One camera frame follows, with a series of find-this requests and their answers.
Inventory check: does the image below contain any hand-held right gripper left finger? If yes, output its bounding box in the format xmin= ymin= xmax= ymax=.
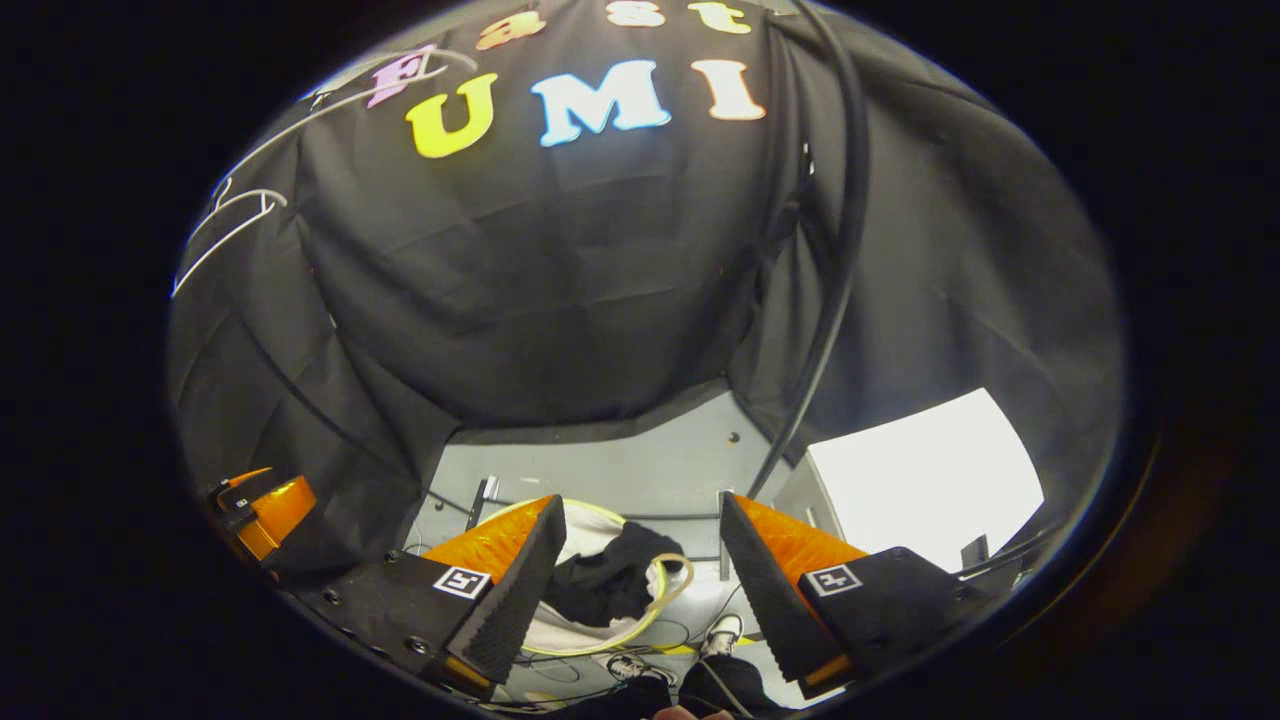
xmin=290 ymin=493 xmax=569 ymax=701

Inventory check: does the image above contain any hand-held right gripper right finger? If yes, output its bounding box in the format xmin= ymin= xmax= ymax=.
xmin=718 ymin=490 xmax=986 ymax=701

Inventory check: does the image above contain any black jacket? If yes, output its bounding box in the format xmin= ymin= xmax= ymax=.
xmin=540 ymin=520 xmax=686 ymax=629

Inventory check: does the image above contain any white fabric laundry hamper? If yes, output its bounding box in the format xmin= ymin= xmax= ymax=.
xmin=470 ymin=497 xmax=696 ymax=658

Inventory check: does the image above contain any white clothes hanger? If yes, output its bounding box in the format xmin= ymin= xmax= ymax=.
xmin=170 ymin=188 xmax=291 ymax=299
xmin=228 ymin=45 xmax=481 ymax=186

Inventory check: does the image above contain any person's white shoe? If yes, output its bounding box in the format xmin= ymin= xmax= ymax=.
xmin=607 ymin=653 xmax=678 ymax=688
xmin=700 ymin=614 xmax=746 ymax=658

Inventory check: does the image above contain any black backdrop cloth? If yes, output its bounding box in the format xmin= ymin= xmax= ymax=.
xmin=165 ymin=0 xmax=1126 ymax=591

